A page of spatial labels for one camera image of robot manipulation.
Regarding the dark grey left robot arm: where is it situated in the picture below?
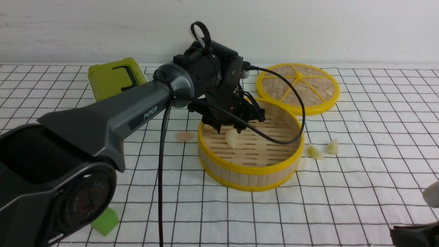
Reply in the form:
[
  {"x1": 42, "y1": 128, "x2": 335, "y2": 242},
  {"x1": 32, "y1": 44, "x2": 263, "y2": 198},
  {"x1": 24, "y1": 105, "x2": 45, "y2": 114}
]
[{"x1": 0, "y1": 41, "x2": 265, "y2": 247}]

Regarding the green foam cube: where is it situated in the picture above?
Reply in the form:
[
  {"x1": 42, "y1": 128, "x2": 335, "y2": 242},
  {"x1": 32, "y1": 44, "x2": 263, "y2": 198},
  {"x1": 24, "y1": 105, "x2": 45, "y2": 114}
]
[{"x1": 90, "y1": 207, "x2": 119, "y2": 236}]

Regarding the white pinkish dumpling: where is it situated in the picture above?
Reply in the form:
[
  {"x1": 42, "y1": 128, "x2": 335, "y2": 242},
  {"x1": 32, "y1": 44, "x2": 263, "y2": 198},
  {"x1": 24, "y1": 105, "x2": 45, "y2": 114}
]
[{"x1": 225, "y1": 128, "x2": 239, "y2": 149}]

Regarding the pale yellow-green dumpling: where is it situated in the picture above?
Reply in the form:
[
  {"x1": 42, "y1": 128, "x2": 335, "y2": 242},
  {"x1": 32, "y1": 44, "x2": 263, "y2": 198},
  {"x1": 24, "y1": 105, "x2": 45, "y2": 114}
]
[{"x1": 325, "y1": 139, "x2": 339, "y2": 155}]

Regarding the pale green dumpling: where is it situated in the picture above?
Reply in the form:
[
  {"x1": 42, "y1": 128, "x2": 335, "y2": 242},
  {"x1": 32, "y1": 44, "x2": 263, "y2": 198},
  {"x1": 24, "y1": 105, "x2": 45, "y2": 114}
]
[{"x1": 306, "y1": 144, "x2": 324, "y2": 160}]

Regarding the black cable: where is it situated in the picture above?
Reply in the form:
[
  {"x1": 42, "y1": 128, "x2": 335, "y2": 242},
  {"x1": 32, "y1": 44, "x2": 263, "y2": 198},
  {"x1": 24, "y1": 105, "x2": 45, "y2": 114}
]
[{"x1": 157, "y1": 21, "x2": 306, "y2": 247}]

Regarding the green lidded white box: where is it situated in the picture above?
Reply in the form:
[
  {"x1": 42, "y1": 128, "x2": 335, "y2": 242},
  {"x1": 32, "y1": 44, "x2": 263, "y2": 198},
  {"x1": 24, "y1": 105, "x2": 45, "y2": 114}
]
[{"x1": 87, "y1": 58, "x2": 148, "y2": 102}]

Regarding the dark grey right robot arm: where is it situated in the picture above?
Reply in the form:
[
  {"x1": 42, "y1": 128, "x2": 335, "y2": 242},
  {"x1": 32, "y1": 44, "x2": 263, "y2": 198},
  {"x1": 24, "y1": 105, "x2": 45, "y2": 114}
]
[{"x1": 390, "y1": 181, "x2": 439, "y2": 247}]

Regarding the yellow-rimmed bamboo steamer tray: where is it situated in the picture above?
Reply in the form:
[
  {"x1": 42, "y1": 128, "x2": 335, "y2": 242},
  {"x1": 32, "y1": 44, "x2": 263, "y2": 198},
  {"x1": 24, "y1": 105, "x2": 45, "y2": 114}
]
[{"x1": 197, "y1": 98, "x2": 305, "y2": 192}]

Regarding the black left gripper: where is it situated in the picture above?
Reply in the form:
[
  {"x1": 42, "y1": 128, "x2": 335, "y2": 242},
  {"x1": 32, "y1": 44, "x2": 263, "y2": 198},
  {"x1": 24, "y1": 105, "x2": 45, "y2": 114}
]
[{"x1": 173, "y1": 41, "x2": 265, "y2": 133}]

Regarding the pink dumpling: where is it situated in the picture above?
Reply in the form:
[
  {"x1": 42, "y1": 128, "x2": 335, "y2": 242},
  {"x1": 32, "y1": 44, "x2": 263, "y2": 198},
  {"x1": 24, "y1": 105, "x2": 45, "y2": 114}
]
[{"x1": 176, "y1": 131, "x2": 195, "y2": 142}]

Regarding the yellow-rimmed bamboo steamer lid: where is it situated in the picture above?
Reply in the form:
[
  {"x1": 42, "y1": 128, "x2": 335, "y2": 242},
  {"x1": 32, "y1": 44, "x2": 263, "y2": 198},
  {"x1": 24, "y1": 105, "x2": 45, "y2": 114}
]
[{"x1": 256, "y1": 63, "x2": 340, "y2": 116}]

